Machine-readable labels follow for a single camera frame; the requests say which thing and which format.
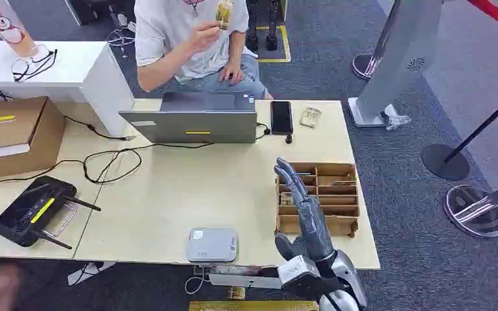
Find person's right hand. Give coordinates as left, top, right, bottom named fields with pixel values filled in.
left=186, top=20, right=224, bottom=56

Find crumpled clear plastic wrap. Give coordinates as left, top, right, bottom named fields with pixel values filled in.
left=379, top=105, right=412, bottom=131

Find small grey router box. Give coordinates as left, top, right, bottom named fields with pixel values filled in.
left=186, top=227, right=239, bottom=264

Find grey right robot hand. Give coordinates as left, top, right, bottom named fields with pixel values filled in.
left=273, top=157, right=336, bottom=262

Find golden card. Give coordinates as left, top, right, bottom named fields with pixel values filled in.
left=214, top=0, right=235, bottom=31

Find person's left hand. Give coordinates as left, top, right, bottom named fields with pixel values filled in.
left=218, top=62, right=246, bottom=86

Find wire stool frame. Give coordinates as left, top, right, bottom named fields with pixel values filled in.
left=106, top=27, right=136, bottom=59

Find black cable with plug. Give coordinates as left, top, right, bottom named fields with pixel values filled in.
left=63, top=115, right=137, bottom=142

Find golden floor plate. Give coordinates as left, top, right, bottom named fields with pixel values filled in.
left=189, top=300, right=320, bottom=311

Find black-framed glasses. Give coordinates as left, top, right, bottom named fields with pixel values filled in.
left=10, top=48, right=58, bottom=83

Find person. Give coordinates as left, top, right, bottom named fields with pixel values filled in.
left=134, top=0, right=274, bottom=100

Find black smartphone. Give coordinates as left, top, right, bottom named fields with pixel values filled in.
left=270, top=100, right=294, bottom=135

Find chrome stanchion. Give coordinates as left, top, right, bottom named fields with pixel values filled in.
left=351, top=0, right=402, bottom=81

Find clear-wrapped card pack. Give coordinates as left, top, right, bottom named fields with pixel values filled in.
left=298, top=106, right=322, bottom=129

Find grey kiosk stand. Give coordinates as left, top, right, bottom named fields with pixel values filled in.
left=346, top=0, right=445, bottom=129

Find metal bracket under desk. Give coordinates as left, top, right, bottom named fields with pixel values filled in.
left=207, top=265, right=284, bottom=290

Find grey laptop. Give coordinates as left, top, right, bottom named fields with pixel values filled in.
left=118, top=91, right=259, bottom=144

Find dark cabinet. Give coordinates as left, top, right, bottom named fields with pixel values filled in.
left=64, top=0, right=136, bottom=27

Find wooden card box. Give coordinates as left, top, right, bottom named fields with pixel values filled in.
left=274, top=161, right=361, bottom=238

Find white counter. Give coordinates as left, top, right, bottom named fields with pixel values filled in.
left=0, top=40, right=135, bottom=137

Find short black laptop cable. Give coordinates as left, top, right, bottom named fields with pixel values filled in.
left=255, top=122, right=272, bottom=141

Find long black cable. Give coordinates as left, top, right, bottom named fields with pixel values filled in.
left=0, top=141, right=215, bottom=185

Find black robot leg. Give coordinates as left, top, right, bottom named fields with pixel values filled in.
left=246, top=0, right=260, bottom=52
left=266, top=0, right=280, bottom=51

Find black controller with antennas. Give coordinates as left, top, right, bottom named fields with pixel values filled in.
left=0, top=175, right=102, bottom=251

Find black stanchion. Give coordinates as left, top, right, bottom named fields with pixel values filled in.
left=420, top=84, right=498, bottom=181

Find brown cardboard box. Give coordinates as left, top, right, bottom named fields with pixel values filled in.
left=0, top=96, right=66, bottom=180

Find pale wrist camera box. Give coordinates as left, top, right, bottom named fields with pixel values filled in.
left=276, top=255, right=333, bottom=301

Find white cable loop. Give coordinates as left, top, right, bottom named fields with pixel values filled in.
left=184, top=274, right=209, bottom=295

